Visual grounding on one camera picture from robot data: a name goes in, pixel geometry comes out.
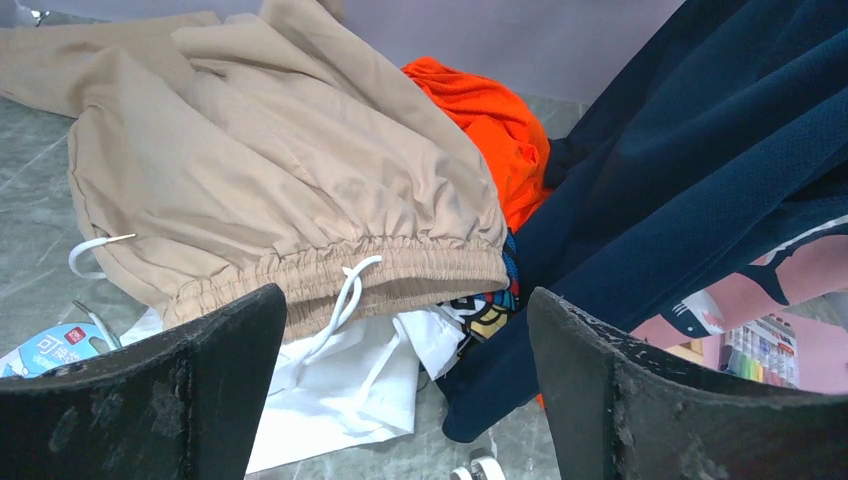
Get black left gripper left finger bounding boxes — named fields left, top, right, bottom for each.
left=1, top=284, right=287, bottom=479

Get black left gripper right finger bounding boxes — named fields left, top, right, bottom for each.
left=527, top=288, right=847, bottom=479

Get beige drawstring shorts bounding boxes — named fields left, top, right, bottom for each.
left=1, top=1, right=509, bottom=341

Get blue toothbrush blister pack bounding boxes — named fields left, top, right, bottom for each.
left=1, top=322, right=120, bottom=378

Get marker pen set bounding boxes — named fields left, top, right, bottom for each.
left=718, top=315, right=799, bottom=389

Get colourful patterned garment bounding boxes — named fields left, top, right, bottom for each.
left=437, top=230, right=520, bottom=349

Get white garment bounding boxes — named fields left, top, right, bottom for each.
left=119, top=305, right=467, bottom=476

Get pink shark print garment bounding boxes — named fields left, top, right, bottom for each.
left=630, top=215, right=848, bottom=397

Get orange mesh garment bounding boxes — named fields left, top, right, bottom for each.
left=401, top=57, right=551, bottom=231

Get navy blue hanging garment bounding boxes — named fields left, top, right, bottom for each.
left=438, top=1, right=847, bottom=443

